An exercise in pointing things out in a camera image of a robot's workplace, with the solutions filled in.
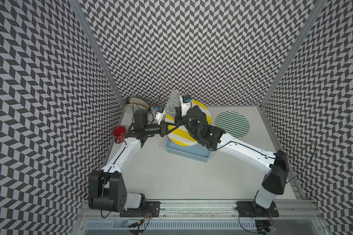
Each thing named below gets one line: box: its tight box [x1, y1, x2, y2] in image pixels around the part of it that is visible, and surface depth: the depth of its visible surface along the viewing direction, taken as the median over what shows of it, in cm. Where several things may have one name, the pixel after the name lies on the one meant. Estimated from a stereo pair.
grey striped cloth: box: [165, 89, 181, 117], surface depth 69 cm
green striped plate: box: [215, 111, 251, 138], surface depth 117 cm
